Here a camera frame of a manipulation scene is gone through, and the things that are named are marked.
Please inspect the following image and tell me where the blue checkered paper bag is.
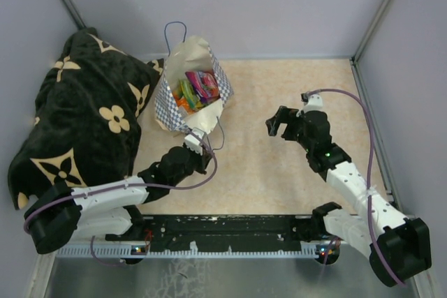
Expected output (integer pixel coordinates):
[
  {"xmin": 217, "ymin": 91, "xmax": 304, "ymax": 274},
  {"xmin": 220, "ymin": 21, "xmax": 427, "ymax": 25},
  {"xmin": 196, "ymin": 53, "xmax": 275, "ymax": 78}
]
[{"xmin": 155, "ymin": 21, "xmax": 234, "ymax": 135}]

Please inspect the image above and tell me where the purple snack packet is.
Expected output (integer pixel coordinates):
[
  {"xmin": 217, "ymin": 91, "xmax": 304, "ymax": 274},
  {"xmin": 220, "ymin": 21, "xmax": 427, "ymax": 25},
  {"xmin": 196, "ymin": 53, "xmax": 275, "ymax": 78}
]
[{"xmin": 185, "ymin": 71, "xmax": 219, "ymax": 102}]

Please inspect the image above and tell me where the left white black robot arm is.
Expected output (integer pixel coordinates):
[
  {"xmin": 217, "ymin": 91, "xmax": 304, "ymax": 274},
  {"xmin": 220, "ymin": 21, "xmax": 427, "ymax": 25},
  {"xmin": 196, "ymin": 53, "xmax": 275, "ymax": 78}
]
[{"xmin": 24, "ymin": 144, "xmax": 217, "ymax": 254}]

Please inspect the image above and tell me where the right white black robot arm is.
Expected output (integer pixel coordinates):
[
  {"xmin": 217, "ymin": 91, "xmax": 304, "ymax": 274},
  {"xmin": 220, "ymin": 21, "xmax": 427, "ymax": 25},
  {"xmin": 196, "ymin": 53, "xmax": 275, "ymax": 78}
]
[{"xmin": 265, "ymin": 106, "xmax": 432, "ymax": 287}]

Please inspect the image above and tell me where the orange snack packet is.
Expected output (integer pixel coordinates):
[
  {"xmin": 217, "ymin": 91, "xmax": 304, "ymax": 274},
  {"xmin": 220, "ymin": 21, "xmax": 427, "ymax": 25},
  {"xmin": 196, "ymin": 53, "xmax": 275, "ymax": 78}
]
[{"xmin": 173, "ymin": 90, "xmax": 195, "ymax": 115}]

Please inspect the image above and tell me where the green Fox's candy packet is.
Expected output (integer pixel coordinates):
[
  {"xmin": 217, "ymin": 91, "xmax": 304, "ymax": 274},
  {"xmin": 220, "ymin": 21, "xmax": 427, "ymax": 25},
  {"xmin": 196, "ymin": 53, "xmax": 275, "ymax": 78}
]
[{"xmin": 179, "ymin": 80, "xmax": 197, "ymax": 110}]

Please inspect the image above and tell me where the black floral blanket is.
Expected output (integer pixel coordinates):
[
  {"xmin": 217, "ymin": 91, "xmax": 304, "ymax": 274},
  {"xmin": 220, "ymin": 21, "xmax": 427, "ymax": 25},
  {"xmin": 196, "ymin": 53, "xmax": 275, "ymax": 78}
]
[{"xmin": 8, "ymin": 28, "xmax": 164, "ymax": 209}]

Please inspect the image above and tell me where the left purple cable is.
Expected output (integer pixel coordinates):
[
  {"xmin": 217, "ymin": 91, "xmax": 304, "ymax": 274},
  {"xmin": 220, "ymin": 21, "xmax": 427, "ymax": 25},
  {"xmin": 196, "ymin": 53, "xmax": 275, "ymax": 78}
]
[{"xmin": 22, "ymin": 130, "xmax": 219, "ymax": 267}]

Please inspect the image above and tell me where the purple cable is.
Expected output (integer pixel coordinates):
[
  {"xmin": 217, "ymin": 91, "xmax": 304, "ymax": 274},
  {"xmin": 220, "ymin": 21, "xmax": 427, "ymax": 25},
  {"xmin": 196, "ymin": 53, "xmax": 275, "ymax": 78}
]
[
  {"xmin": 22, "ymin": 130, "xmax": 219, "ymax": 267},
  {"xmin": 303, "ymin": 88, "xmax": 408, "ymax": 288}
]

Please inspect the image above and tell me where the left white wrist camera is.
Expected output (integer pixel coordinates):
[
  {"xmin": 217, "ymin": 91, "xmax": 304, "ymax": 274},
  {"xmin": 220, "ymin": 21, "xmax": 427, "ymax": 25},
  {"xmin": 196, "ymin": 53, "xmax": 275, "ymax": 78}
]
[{"xmin": 184, "ymin": 128, "xmax": 205, "ymax": 155}]

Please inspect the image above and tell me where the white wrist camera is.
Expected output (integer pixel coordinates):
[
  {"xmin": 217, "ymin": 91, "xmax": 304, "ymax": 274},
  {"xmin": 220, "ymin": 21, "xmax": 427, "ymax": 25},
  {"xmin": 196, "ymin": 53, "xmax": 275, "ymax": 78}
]
[
  {"xmin": 184, "ymin": 128, "xmax": 205, "ymax": 155},
  {"xmin": 301, "ymin": 92, "xmax": 323, "ymax": 113}
]

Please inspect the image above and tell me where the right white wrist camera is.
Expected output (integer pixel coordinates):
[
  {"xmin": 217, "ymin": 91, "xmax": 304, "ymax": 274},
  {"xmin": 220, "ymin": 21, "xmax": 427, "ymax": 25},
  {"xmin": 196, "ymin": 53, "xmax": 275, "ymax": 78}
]
[{"xmin": 301, "ymin": 92, "xmax": 323, "ymax": 113}]

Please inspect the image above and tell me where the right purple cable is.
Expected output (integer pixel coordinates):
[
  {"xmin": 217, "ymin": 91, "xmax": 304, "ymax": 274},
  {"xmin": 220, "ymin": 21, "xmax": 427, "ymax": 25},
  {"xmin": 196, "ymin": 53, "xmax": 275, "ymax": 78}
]
[{"xmin": 303, "ymin": 88, "xmax": 408, "ymax": 288}]

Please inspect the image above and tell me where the aluminium frame rail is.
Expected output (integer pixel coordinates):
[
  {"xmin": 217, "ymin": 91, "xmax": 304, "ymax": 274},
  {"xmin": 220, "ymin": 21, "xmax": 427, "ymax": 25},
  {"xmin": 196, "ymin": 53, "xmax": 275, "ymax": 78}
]
[{"xmin": 43, "ymin": 212, "xmax": 425, "ymax": 243}]

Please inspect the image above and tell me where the white slotted cable duct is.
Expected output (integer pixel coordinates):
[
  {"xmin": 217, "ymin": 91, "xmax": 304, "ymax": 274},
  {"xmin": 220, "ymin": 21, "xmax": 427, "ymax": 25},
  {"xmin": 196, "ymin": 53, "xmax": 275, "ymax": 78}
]
[{"xmin": 55, "ymin": 244, "xmax": 342, "ymax": 259}]

